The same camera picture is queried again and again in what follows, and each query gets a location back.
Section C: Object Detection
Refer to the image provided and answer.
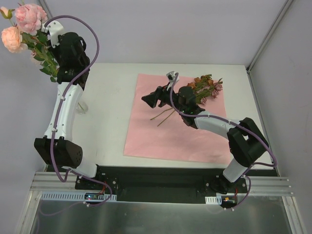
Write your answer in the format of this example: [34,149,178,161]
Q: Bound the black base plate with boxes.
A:
[45,163,280,205]

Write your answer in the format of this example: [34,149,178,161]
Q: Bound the right white cable duct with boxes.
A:
[205,195,222,205]

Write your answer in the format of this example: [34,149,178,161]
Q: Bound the white cable duct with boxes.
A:
[205,195,222,205]
[41,191,117,202]

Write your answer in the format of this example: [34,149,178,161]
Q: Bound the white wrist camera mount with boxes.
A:
[166,71,179,84]
[41,20,65,48]

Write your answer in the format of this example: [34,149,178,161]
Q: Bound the pink carnation stem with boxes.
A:
[14,3,49,57]

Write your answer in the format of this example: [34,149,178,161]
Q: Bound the aluminium front rail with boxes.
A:
[31,172,294,196]

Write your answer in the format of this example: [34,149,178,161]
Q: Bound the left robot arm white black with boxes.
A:
[34,32,103,190]

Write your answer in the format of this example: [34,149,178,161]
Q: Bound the right aluminium corner post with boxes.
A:
[245,0,294,74]

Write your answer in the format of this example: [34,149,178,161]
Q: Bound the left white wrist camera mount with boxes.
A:
[41,20,65,48]

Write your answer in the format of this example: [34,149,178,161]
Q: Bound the peach rose stem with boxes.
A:
[0,6,59,74]

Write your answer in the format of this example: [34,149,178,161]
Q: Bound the pink wrapping paper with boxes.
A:
[123,74,232,164]

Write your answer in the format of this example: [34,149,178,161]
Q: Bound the left aluminium corner post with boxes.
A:
[36,0,82,71]

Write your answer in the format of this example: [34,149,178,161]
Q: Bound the left white cable duct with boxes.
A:
[41,191,117,202]

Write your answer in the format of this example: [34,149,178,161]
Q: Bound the light pink rose stem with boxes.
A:
[31,51,59,82]

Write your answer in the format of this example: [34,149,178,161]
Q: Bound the clear glass vase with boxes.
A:
[76,100,88,114]

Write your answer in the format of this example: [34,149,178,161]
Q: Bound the aluminium corner post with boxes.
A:
[245,0,294,74]
[36,0,82,71]

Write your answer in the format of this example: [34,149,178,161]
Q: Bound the artificial flower bouquet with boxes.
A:
[150,75,224,127]

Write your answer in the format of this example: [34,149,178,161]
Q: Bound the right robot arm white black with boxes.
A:
[141,86,269,194]

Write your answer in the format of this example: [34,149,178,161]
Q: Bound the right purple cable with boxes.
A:
[170,73,278,213]

